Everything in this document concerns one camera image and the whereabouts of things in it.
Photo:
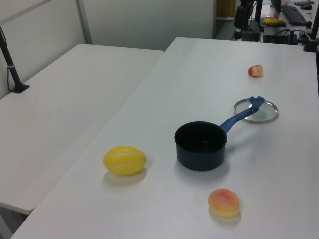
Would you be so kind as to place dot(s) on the glass lid with blue knob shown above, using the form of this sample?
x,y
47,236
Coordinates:
x,y
264,113

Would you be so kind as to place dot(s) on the yellow striped melon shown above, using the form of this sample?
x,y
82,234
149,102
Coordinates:
x,y
124,161

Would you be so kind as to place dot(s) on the orange pink peach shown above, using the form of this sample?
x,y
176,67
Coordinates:
x,y
224,203

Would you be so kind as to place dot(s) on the red strawberry toy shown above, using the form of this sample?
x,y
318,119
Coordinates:
x,y
254,71

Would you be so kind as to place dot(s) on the dark grey machine base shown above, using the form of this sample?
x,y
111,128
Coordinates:
x,y
253,33

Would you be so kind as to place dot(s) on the black hanging box device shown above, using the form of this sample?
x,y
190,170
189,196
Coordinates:
x,y
239,17

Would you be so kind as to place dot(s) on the thin black upright pole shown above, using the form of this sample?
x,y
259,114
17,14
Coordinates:
x,y
258,12

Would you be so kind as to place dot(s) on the yellow flat box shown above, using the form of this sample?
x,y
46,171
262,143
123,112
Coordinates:
x,y
271,21

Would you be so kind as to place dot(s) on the black pole with flat base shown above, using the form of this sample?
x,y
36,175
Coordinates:
x,y
12,72

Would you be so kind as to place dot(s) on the black computer keyboard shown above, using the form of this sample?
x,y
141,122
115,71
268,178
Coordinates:
x,y
294,15

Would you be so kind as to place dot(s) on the black pole with table clamp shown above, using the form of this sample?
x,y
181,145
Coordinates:
x,y
313,35

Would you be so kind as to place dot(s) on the grey partition post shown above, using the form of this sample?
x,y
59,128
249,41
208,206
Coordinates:
x,y
84,22

